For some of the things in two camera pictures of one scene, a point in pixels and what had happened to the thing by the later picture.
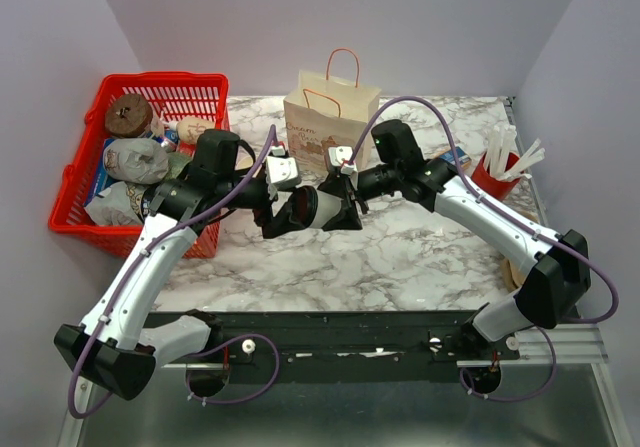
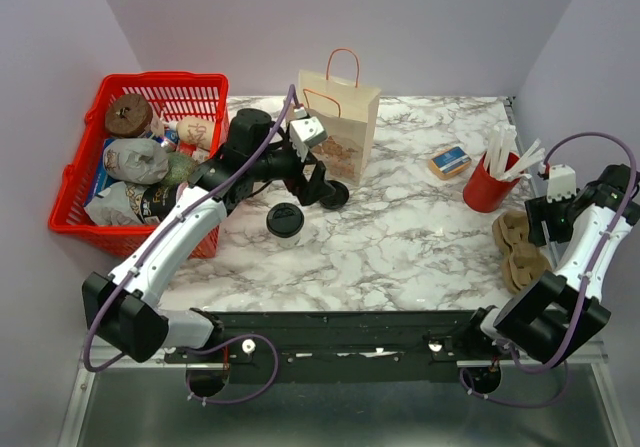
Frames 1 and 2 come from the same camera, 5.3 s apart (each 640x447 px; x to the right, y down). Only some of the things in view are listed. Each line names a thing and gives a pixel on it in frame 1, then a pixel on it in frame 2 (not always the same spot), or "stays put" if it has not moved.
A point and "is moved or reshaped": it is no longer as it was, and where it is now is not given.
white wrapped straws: x=498 y=156 stays put
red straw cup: x=497 y=188 stays put
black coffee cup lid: x=304 y=205 is moved or reshaped
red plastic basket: x=174 y=94 stays put
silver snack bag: x=118 y=204 stays put
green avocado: x=177 y=161 stays put
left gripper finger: x=282 y=223 -> x=318 y=187
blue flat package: x=101 y=178 stays put
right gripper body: x=351 y=193 -> x=558 y=216
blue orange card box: x=463 y=158 stays put
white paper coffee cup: x=328 y=207 -> x=290 y=242
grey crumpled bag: x=135 y=160 stays put
